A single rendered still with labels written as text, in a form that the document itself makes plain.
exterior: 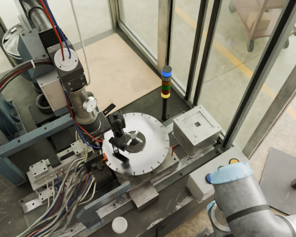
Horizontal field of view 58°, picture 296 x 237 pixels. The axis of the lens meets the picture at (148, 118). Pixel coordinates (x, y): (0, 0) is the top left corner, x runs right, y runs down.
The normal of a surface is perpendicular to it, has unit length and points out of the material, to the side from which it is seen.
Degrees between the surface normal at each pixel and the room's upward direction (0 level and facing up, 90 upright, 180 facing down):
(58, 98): 90
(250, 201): 4
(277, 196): 0
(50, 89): 90
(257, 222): 16
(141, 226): 0
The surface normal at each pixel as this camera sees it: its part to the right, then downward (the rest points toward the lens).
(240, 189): -0.19, -0.50
